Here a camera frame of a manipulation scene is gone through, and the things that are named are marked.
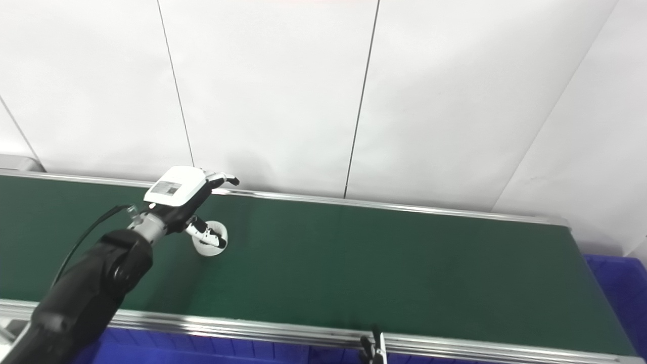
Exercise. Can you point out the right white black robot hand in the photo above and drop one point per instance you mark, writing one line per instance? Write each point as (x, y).
(376, 351)

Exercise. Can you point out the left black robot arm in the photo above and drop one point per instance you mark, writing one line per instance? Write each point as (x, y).
(86, 293)

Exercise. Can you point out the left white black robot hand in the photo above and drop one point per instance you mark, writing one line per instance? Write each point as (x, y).
(174, 189)

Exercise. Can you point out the blue bin at conveyor end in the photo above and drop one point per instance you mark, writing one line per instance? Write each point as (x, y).
(619, 288)

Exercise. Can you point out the blue bin with white parts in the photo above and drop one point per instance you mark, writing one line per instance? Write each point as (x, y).
(202, 349)

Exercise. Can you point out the green conveyor belt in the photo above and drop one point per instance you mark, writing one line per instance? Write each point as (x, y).
(379, 273)
(252, 329)

